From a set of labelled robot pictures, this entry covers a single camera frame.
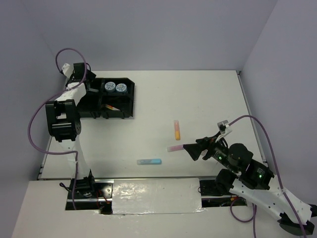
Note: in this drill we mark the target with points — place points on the pink orange highlighter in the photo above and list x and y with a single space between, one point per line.
176 130

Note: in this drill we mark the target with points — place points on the purple pink highlighter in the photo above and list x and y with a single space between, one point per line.
175 148

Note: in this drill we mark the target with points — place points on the orange capped highlighter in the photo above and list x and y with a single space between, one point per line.
94 90

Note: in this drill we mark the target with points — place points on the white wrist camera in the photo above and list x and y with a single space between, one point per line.
224 129
66 70

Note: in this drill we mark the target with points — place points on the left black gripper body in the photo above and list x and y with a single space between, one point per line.
89 76

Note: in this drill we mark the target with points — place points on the silver foil plate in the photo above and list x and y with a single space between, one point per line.
156 196

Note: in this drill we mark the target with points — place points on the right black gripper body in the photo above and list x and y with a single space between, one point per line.
217 151

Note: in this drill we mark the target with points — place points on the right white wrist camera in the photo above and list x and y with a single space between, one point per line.
224 129

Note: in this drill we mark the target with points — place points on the blue highlighter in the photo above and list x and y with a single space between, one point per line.
149 162

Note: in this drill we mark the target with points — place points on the orange thin pen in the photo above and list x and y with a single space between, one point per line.
111 108

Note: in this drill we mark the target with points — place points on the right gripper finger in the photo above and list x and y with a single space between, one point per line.
195 150
207 140

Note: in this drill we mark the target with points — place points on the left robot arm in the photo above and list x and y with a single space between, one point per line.
64 125

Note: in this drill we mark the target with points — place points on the blue round tape tin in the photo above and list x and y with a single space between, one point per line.
110 87
121 88

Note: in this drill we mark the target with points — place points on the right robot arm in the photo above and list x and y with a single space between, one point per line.
252 181

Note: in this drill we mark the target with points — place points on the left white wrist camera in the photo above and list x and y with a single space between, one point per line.
66 70

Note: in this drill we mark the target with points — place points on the black four-compartment tray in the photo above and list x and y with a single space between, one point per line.
92 105

